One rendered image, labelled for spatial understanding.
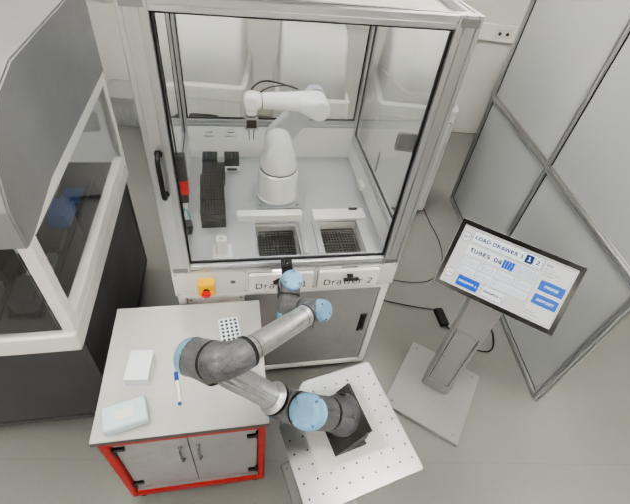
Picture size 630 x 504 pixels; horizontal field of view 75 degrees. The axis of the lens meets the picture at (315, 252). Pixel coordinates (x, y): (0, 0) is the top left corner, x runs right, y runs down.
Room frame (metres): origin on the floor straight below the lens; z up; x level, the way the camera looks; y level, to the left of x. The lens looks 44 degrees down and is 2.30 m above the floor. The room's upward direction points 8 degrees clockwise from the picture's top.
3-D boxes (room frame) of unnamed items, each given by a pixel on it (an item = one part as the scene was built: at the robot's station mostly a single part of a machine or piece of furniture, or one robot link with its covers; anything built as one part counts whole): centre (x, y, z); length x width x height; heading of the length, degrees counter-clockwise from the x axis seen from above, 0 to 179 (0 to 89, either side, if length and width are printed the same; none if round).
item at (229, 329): (0.99, 0.31, 0.78); 0.12 x 0.08 x 0.04; 22
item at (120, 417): (0.58, 0.59, 0.78); 0.15 x 0.10 x 0.04; 119
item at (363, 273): (1.32, -0.17, 0.87); 0.29 x 0.02 x 0.11; 105
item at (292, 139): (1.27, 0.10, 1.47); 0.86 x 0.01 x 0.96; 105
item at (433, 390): (1.29, -0.83, 0.51); 0.50 x 0.45 x 1.02; 155
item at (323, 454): (0.68, -0.18, 0.38); 0.30 x 0.30 x 0.76; 27
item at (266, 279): (1.23, 0.13, 0.87); 0.29 x 0.02 x 0.11; 105
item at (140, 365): (0.77, 0.61, 0.79); 0.13 x 0.09 x 0.05; 11
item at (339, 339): (1.71, 0.21, 0.40); 1.03 x 0.95 x 0.80; 105
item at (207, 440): (0.84, 0.45, 0.38); 0.62 x 0.58 x 0.76; 105
